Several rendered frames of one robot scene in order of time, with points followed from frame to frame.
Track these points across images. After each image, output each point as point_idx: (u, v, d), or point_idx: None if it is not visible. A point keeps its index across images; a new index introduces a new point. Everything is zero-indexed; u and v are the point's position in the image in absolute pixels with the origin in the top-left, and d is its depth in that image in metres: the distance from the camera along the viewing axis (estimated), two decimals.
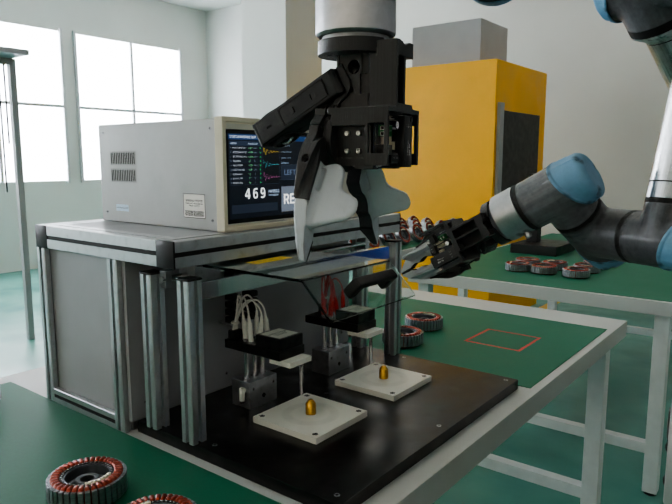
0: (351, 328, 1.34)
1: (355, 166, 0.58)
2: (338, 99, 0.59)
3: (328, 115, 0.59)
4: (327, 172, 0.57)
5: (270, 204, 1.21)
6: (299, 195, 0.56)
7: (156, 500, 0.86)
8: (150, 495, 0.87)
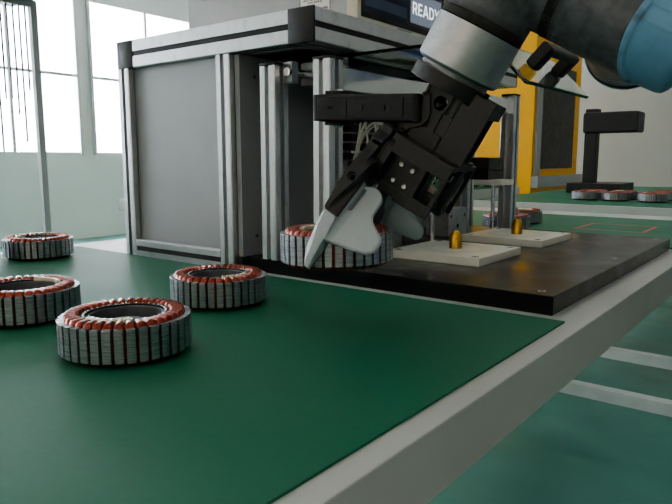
0: (479, 175, 1.15)
1: (394, 198, 0.57)
2: (409, 125, 0.56)
3: (392, 135, 0.56)
4: (365, 194, 0.56)
5: (400, 8, 1.02)
6: (330, 208, 0.55)
7: None
8: None
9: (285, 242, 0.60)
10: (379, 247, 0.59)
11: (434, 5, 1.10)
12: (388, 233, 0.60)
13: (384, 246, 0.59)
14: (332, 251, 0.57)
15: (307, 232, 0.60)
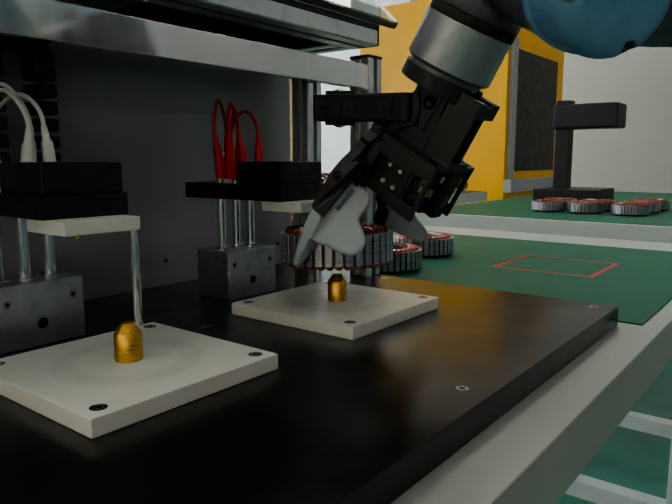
0: (268, 194, 0.63)
1: (383, 199, 0.56)
2: (400, 124, 0.55)
3: (383, 135, 0.55)
4: (354, 195, 0.56)
5: None
6: (317, 208, 0.55)
7: None
8: None
9: (282, 241, 0.61)
10: (372, 248, 0.59)
11: None
12: (383, 234, 0.59)
13: (377, 247, 0.59)
14: (322, 251, 0.58)
15: None
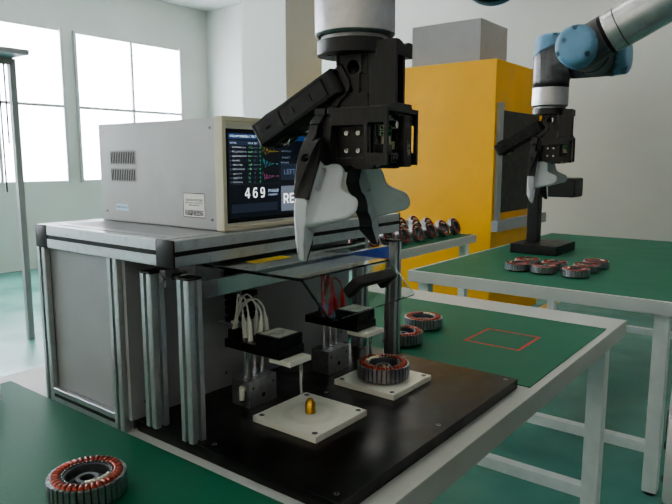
0: (351, 327, 1.34)
1: (355, 166, 0.58)
2: (338, 99, 0.59)
3: (328, 115, 0.59)
4: (327, 172, 0.57)
5: (270, 203, 1.21)
6: (299, 195, 0.56)
7: (382, 356, 1.38)
8: (378, 353, 1.39)
9: (358, 367, 1.33)
10: (399, 375, 1.30)
11: None
12: (404, 368, 1.31)
13: (401, 374, 1.30)
14: (376, 376, 1.30)
15: (368, 363, 1.33)
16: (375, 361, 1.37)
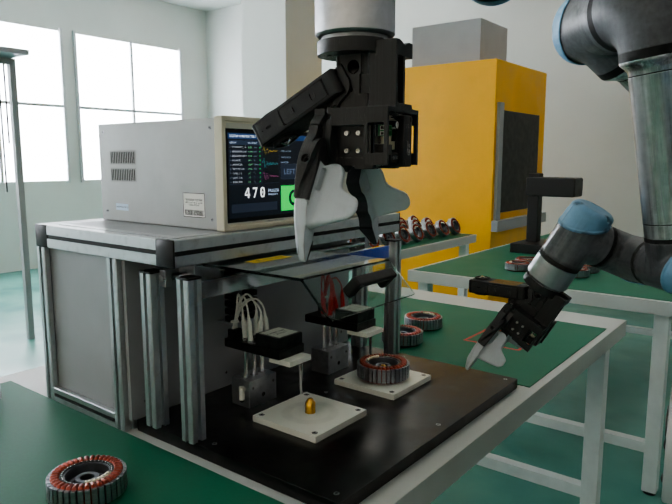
0: (351, 327, 1.34)
1: (355, 166, 0.58)
2: (338, 99, 0.59)
3: (328, 115, 0.59)
4: (327, 172, 0.57)
5: (270, 203, 1.21)
6: (299, 195, 0.56)
7: (382, 356, 1.38)
8: (378, 353, 1.39)
9: (358, 367, 1.33)
10: (399, 374, 1.30)
11: None
12: (404, 368, 1.31)
13: (401, 374, 1.30)
14: (376, 376, 1.30)
15: (368, 363, 1.33)
16: (375, 361, 1.37)
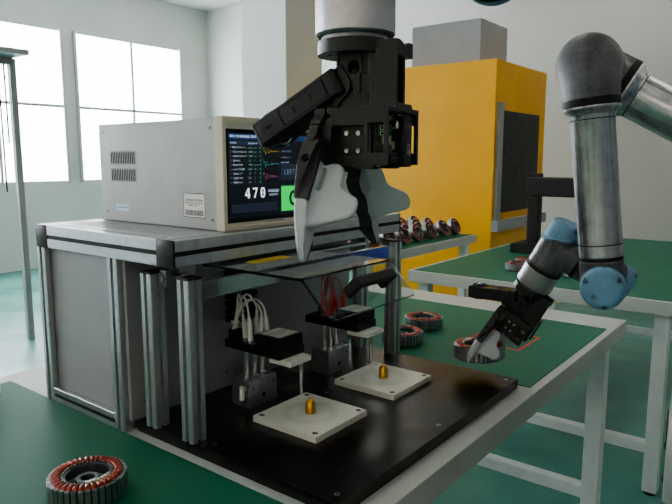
0: (351, 327, 1.34)
1: (355, 166, 0.58)
2: (338, 99, 0.59)
3: (328, 115, 0.59)
4: (327, 172, 0.57)
5: (270, 203, 1.21)
6: (299, 195, 0.56)
7: (473, 339, 1.44)
8: (469, 336, 1.45)
9: (456, 349, 1.39)
10: None
11: None
12: (502, 347, 1.37)
13: (500, 353, 1.37)
14: (478, 355, 1.35)
15: (466, 345, 1.39)
16: (468, 344, 1.43)
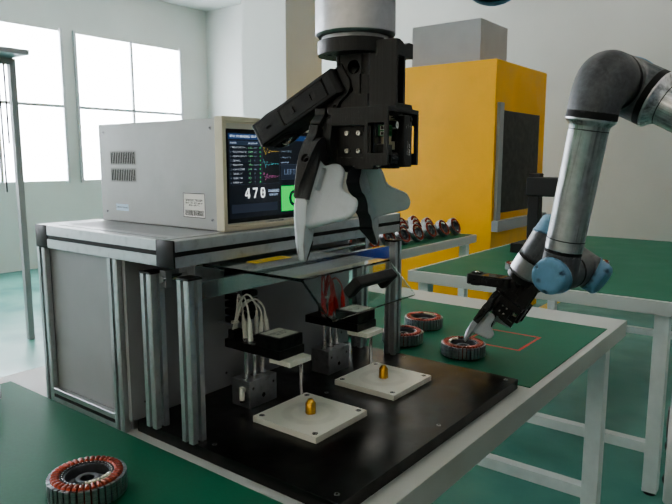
0: (351, 328, 1.34)
1: (355, 166, 0.58)
2: (338, 99, 0.59)
3: (328, 115, 0.59)
4: (327, 172, 0.57)
5: (270, 204, 1.21)
6: (299, 195, 0.56)
7: (459, 337, 1.64)
8: (455, 335, 1.65)
9: (443, 347, 1.58)
10: (480, 352, 1.56)
11: None
12: (483, 346, 1.57)
13: (481, 352, 1.56)
14: (462, 353, 1.55)
15: (452, 343, 1.58)
16: (454, 342, 1.63)
